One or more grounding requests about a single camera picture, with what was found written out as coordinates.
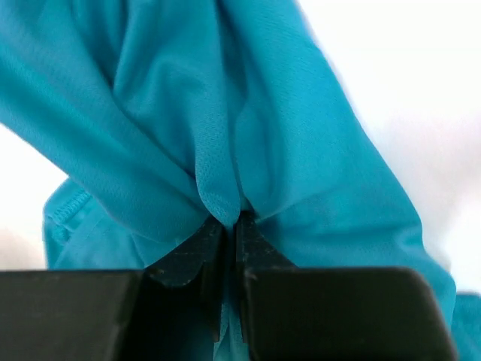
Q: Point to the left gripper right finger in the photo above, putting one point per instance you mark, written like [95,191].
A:
[356,313]

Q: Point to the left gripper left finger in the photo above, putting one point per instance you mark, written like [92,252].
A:
[168,311]

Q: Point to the teal t shirt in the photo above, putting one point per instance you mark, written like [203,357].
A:
[163,113]

